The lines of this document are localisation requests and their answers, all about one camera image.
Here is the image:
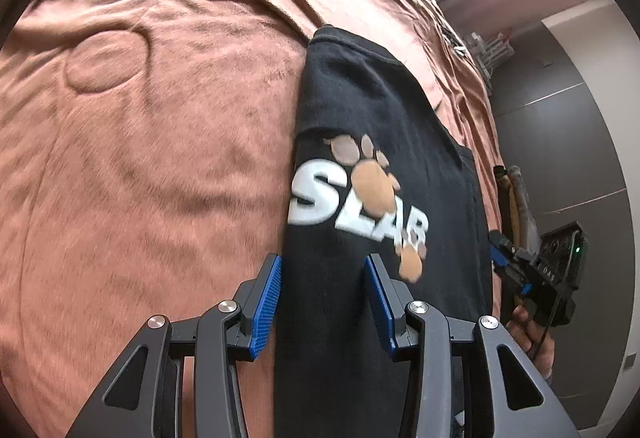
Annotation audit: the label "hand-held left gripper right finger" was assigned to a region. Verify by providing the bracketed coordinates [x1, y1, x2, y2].
[364, 254, 581, 438]

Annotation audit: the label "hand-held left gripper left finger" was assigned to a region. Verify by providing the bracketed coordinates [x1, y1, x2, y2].
[65, 253, 283, 438]

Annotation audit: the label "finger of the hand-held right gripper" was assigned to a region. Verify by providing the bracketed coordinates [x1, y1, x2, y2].
[489, 230, 531, 266]
[500, 263, 535, 300]

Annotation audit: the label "black T-shirt paw print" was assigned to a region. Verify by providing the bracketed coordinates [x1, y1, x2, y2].
[272, 24, 493, 438]

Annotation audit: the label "person's right hand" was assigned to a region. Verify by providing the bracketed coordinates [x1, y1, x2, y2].
[507, 303, 556, 379]

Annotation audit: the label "grey folded garment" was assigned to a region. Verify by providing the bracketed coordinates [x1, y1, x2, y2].
[507, 165, 541, 244]

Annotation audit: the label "white stick rack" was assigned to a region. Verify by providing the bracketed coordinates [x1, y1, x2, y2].
[467, 30, 516, 79]

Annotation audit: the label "small black items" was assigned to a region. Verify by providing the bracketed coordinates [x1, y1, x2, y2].
[440, 18, 466, 54]

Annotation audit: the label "bed with brown sheet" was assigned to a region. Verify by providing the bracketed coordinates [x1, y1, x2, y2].
[0, 0, 506, 438]

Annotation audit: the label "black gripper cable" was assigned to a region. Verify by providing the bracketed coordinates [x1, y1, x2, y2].
[532, 228, 583, 361]

